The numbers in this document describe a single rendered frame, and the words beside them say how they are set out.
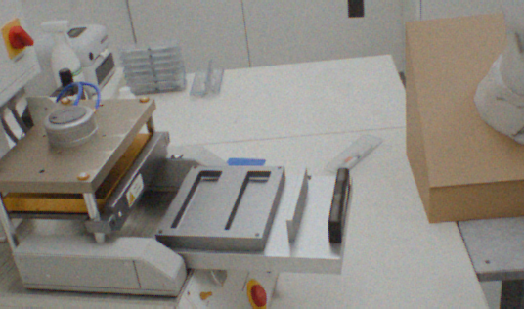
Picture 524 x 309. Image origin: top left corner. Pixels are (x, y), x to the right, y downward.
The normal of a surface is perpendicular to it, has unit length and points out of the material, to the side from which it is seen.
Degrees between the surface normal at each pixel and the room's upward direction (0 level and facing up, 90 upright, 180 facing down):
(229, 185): 0
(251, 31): 90
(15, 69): 90
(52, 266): 90
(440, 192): 90
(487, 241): 0
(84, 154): 0
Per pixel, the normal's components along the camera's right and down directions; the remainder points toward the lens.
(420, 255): -0.11, -0.86
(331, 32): -0.03, 0.50
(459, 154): -0.10, -0.34
